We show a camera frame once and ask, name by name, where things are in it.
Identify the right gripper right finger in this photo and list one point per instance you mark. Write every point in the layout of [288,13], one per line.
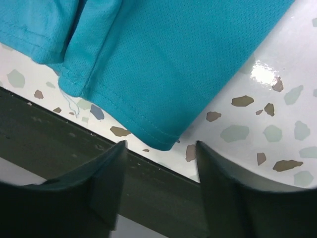
[239,203]

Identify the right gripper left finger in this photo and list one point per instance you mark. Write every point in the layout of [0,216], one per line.
[82,203]

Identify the teal t shirt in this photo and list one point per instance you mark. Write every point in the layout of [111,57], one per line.
[153,65]

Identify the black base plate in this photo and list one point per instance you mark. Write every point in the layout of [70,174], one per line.
[48,145]

